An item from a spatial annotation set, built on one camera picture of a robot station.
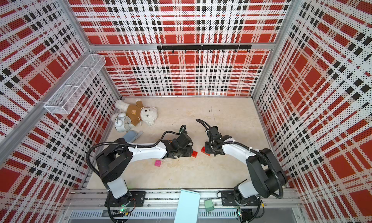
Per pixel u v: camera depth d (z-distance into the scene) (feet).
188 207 2.27
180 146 2.27
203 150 2.97
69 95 2.97
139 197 2.41
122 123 3.05
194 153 2.85
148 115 3.32
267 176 1.41
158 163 2.76
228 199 2.41
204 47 2.90
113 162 1.53
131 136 3.15
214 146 2.14
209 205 2.34
